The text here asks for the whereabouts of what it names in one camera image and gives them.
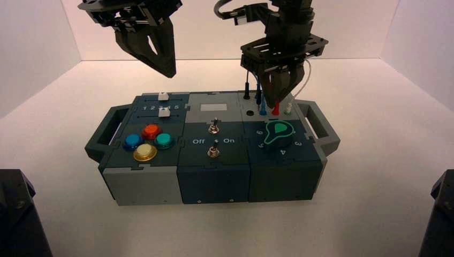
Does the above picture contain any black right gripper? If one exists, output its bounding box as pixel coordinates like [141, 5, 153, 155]
[240, 34, 329, 108]

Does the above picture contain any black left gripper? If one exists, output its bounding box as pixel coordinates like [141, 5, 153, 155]
[78, 0, 183, 79]

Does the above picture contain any red banana plug wire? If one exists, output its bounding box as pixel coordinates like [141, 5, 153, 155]
[269, 72, 281, 116]

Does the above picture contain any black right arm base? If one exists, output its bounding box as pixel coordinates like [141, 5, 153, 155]
[418, 169, 454, 257]

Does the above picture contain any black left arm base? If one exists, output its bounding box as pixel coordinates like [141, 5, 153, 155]
[0, 169, 54, 257]

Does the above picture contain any green rotary knob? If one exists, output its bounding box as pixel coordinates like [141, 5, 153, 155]
[264, 120, 295, 149]

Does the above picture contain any grey display panel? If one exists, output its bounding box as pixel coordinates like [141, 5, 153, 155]
[200, 103, 228, 112]

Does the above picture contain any red push button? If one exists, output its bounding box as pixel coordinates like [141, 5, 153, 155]
[142, 124, 162, 141]

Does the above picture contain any green push button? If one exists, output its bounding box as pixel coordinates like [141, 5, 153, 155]
[154, 133, 175, 150]

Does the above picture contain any blue push button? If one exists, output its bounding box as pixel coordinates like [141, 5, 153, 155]
[123, 134, 145, 151]

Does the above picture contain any yellow push button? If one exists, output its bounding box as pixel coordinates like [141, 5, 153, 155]
[133, 143, 158, 162]

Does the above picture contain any dark teal grey task box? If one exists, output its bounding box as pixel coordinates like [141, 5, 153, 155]
[84, 91, 341, 207]

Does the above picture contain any white banana plug wire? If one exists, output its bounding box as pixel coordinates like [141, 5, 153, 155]
[283, 59, 312, 115]

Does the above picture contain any blue banana plug wire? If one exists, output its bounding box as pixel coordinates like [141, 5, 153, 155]
[255, 72, 268, 116]

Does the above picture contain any black banana plug wire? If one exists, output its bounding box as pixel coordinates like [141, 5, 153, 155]
[243, 70, 263, 108]

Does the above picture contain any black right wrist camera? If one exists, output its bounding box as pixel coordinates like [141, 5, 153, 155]
[232, 3, 270, 28]

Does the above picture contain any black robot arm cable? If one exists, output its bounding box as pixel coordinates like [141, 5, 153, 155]
[214, 0, 243, 20]

